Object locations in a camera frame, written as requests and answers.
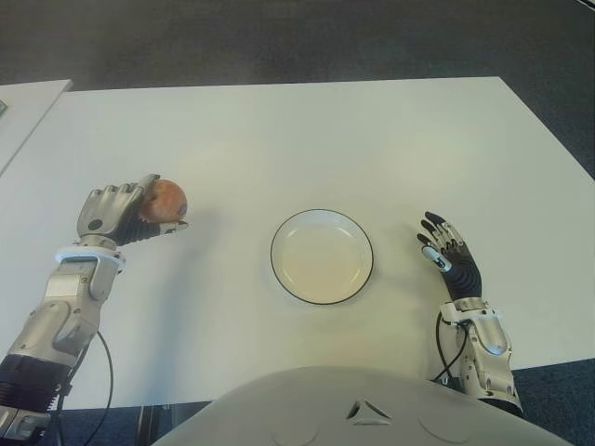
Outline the left robot hand black silver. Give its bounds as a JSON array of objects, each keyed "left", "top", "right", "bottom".
[{"left": 75, "top": 174, "right": 190, "bottom": 250}]

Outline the right robot hand black silver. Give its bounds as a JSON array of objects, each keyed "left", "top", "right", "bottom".
[{"left": 416, "top": 211, "right": 484, "bottom": 303}]

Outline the red yellow apple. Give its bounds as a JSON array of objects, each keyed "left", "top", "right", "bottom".
[{"left": 139, "top": 179, "right": 189, "bottom": 223}]

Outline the white plate black rim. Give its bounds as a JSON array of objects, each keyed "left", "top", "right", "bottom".
[{"left": 270, "top": 208, "right": 375, "bottom": 307}]

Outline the white robot torso shell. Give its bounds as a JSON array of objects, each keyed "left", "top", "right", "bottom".
[{"left": 151, "top": 365, "right": 563, "bottom": 446}]

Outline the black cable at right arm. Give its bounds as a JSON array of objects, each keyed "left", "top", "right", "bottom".
[{"left": 434, "top": 313, "right": 470, "bottom": 385}]

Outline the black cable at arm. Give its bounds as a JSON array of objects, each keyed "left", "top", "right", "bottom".
[
  {"left": 46, "top": 329, "right": 115, "bottom": 446},
  {"left": 434, "top": 313, "right": 470, "bottom": 385}
]

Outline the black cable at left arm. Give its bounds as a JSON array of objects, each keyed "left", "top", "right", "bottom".
[{"left": 46, "top": 329, "right": 115, "bottom": 446}]

